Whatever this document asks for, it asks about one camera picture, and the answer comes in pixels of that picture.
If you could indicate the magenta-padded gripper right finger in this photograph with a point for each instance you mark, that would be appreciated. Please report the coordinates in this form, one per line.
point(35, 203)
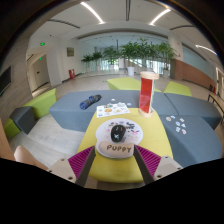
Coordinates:
point(150, 162)

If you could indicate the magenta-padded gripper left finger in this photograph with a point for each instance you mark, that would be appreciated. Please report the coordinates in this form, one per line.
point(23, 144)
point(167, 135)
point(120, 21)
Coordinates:
point(80, 163)

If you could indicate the black computer mouse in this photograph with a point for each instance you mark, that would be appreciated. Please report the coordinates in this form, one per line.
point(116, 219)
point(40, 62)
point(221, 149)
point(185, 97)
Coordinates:
point(118, 133)

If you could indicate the white round puppy mouse pad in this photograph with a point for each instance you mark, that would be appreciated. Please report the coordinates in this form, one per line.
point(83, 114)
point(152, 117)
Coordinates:
point(116, 150)

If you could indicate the group of small stickers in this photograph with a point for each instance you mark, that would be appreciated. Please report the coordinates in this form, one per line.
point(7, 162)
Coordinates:
point(178, 125)

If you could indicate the grey upholstered bench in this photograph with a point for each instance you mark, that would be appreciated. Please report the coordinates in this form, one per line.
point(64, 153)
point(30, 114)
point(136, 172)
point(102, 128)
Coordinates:
point(66, 113)
point(193, 106)
point(196, 146)

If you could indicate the light wooden chair back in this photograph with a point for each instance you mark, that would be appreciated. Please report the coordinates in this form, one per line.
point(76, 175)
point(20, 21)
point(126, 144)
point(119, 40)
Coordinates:
point(26, 158)

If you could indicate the dark blue folded umbrella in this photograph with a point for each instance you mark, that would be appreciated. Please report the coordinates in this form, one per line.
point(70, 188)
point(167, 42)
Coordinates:
point(89, 102)

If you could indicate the white sticker sheet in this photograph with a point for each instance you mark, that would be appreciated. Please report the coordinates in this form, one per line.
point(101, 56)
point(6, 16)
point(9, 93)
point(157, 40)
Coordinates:
point(113, 110)

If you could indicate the red panel tower wooden ends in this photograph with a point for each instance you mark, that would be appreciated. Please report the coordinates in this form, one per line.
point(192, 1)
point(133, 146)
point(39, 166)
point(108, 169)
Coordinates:
point(146, 95)

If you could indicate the green upholstered bench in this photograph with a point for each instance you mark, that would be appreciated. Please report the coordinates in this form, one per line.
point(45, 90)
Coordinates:
point(40, 105)
point(178, 89)
point(123, 84)

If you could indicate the dark grey cube seat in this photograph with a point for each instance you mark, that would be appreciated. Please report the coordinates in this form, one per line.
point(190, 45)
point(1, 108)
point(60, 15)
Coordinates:
point(22, 119)

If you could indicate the red fire extinguisher box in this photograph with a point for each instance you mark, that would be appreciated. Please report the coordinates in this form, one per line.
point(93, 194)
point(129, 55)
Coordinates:
point(71, 74)

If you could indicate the light wooden door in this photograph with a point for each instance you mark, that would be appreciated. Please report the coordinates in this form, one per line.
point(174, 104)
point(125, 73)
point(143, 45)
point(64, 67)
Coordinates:
point(40, 71)

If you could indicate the row of potted plants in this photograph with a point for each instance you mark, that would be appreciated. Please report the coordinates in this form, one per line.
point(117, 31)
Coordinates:
point(130, 51)

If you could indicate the group of ceiling lights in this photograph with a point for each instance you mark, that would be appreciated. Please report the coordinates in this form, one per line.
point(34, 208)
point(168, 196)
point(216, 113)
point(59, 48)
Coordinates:
point(91, 11)

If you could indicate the wooden frame chair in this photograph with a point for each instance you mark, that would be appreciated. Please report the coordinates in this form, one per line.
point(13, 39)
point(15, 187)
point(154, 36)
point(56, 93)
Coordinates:
point(216, 103)

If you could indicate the black wall screen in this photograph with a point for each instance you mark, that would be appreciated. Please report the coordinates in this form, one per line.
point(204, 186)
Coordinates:
point(5, 80)

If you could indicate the square wall plaque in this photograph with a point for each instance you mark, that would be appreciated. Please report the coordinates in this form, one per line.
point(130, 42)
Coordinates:
point(70, 52)

